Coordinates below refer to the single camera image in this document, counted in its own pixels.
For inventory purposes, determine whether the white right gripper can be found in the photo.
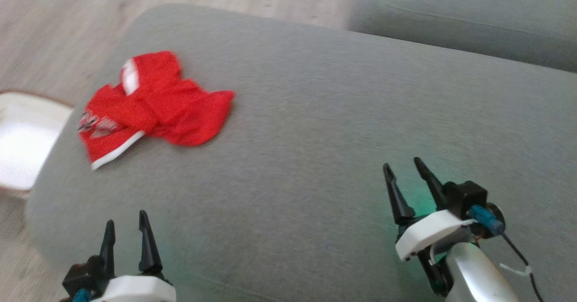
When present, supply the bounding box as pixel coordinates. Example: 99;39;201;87
383;157;476;297

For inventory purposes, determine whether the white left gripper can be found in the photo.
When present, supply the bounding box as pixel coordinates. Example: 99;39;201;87
90;210;177;302

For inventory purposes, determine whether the red basketball jersey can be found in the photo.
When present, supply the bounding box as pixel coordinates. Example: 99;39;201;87
78;50;235;171

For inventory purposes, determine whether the grey fabric sofa seat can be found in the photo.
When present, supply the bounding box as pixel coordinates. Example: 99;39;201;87
25;3;577;302

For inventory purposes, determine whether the white laundry basket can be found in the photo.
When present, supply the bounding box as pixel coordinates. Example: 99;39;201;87
0;90;74;199

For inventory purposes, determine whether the grey sofa side section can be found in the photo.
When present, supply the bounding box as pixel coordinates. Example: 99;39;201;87
346;0;577;73

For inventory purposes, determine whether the white cable tie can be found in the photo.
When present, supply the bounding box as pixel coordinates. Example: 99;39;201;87
499;263;533;277

